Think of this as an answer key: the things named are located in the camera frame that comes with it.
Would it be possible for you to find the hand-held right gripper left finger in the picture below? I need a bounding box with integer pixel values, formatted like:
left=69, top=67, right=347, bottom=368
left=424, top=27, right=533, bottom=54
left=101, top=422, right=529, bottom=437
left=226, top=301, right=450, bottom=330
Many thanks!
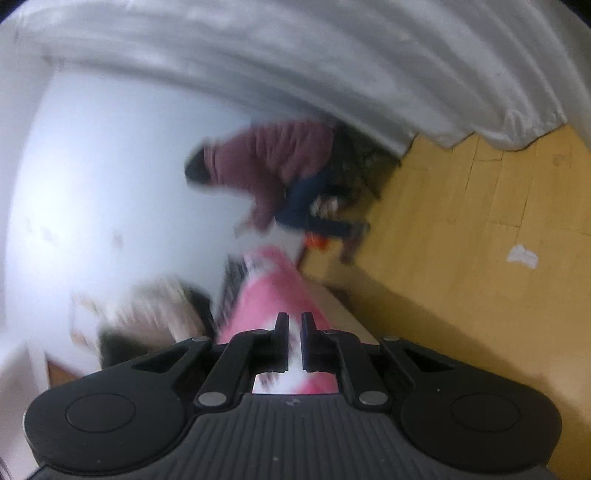
left=130, top=312, right=291, bottom=409

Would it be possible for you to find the dark stool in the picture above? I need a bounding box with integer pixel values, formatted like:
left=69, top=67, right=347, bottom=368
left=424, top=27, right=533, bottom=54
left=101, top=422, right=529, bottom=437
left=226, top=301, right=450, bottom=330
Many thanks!
left=332, top=124, right=403, bottom=205

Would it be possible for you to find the white paper scrap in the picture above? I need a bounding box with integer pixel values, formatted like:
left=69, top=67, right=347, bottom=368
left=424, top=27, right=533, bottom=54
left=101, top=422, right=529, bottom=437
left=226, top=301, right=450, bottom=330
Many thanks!
left=506, top=244, right=539, bottom=269

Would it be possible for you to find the pink floral bed sheet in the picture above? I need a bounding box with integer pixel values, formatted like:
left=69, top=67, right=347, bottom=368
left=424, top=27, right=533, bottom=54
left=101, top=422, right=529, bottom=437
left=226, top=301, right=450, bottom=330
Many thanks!
left=217, top=247, right=343, bottom=396

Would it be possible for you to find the grey curtain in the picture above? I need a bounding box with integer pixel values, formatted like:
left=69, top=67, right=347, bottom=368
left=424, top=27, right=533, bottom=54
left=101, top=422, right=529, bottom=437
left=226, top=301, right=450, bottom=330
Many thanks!
left=0, top=0, right=591, bottom=158

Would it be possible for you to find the beige bed base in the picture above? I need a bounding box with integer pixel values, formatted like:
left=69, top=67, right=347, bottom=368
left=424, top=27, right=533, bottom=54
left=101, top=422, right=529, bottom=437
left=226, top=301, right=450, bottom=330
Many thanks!
left=300, top=274, right=382, bottom=347

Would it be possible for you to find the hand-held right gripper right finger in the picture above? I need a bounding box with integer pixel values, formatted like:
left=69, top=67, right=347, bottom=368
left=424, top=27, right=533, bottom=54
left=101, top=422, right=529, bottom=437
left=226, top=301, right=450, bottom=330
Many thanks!
left=301, top=312, right=456, bottom=411

